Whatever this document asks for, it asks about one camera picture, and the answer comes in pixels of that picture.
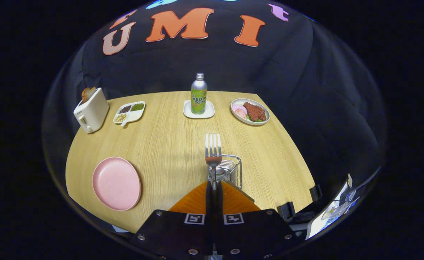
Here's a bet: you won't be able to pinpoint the white toaster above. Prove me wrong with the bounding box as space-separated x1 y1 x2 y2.
73 87 110 134

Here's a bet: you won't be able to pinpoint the white divided bean dish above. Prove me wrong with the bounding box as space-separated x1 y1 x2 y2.
113 101 146 127

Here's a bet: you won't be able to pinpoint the metal fork with brown handle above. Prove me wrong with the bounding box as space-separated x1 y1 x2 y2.
205 133 222 191

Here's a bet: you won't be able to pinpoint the metal wire basket tray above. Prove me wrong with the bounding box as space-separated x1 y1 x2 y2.
207 154 255 203

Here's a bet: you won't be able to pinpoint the black table clamp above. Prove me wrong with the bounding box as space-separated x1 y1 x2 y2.
309 184 323 202

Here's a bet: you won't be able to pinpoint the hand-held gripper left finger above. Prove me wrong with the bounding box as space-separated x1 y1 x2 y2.
134 181 214 259

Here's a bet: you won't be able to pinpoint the pink round plate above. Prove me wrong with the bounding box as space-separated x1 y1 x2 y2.
92 157 142 211

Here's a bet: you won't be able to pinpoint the green label drink bottle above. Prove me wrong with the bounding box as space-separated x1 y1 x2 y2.
191 73 208 115

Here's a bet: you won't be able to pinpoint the brown toast slice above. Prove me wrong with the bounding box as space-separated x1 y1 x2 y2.
81 87 96 103

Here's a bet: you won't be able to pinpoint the white oval food plate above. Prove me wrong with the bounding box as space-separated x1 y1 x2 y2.
231 98 270 126

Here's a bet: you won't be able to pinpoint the white square coaster dish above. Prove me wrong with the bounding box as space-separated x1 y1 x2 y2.
183 100 215 119

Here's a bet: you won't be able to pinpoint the white printed papers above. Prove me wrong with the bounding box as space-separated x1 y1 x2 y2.
306 173 360 240

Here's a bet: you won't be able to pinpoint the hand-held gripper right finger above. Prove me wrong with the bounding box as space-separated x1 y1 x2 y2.
216 181 299 259

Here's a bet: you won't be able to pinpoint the red-brown meat piece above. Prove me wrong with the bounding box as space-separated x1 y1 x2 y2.
243 102 267 122

